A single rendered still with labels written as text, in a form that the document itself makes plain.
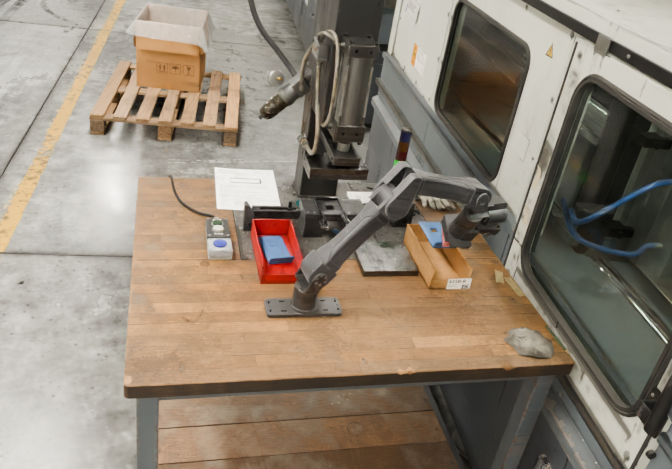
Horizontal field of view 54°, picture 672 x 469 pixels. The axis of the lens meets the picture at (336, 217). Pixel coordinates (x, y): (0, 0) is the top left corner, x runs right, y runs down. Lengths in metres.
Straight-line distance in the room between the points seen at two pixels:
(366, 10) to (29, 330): 2.00
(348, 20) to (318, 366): 0.94
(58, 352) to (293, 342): 1.53
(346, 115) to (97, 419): 1.50
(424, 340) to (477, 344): 0.14
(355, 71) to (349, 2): 0.19
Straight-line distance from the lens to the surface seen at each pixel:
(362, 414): 2.47
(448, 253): 2.08
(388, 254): 2.01
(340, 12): 1.89
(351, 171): 1.97
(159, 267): 1.88
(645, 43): 1.75
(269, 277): 1.82
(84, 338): 3.05
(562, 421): 1.99
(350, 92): 1.88
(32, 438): 2.69
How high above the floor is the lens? 1.98
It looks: 29 degrees down
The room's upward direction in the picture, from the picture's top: 9 degrees clockwise
